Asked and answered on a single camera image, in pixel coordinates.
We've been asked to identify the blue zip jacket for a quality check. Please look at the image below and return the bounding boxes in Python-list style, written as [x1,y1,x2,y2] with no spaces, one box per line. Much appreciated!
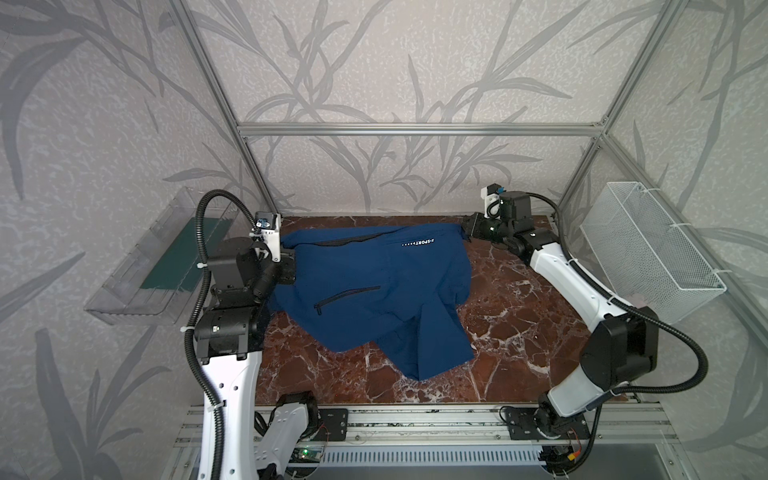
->
[270,223,474,381]

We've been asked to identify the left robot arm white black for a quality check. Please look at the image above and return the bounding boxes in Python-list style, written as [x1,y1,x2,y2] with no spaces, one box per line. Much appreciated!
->
[182,189,320,479]

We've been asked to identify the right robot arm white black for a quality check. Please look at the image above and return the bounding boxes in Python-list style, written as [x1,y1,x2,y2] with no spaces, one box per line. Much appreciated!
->
[462,183,709,439]

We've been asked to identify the green circuit board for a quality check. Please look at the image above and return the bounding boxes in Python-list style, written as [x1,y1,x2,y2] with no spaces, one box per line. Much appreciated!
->
[290,445,325,464]

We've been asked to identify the right base wiring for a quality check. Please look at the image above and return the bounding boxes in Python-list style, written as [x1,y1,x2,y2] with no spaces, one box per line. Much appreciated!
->
[539,437,592,478]

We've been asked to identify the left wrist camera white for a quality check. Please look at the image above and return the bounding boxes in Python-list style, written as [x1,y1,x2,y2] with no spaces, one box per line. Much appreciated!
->
[250,211,282,263]

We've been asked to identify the clear plastic wall tray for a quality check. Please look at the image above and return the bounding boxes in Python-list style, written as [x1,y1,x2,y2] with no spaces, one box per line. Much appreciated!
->
[84,187,203,326]

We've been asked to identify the aluminium frame horizontal bar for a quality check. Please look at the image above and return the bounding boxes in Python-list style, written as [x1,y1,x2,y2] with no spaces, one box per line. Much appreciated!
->
[237,122,602,138]

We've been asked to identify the white wire mesh basket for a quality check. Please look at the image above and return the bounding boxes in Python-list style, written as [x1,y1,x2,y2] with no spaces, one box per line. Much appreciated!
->
[581,181,727,324]

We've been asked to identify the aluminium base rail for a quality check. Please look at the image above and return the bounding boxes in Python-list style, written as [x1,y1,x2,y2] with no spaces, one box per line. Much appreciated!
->
[173,401,679,448]

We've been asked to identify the aluminium frame corner post right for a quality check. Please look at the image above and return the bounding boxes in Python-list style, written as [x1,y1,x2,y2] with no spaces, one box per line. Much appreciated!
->
[559,0,688,210]

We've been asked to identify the aluminium frame corner post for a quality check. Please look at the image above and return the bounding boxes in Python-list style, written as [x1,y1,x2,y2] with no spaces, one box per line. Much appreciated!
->
[559,0,688,210]
[169,0,279,213]

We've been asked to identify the aluminium frame corner post left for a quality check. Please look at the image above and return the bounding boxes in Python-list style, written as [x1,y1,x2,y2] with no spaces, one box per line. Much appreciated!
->
[169,0,279,213]

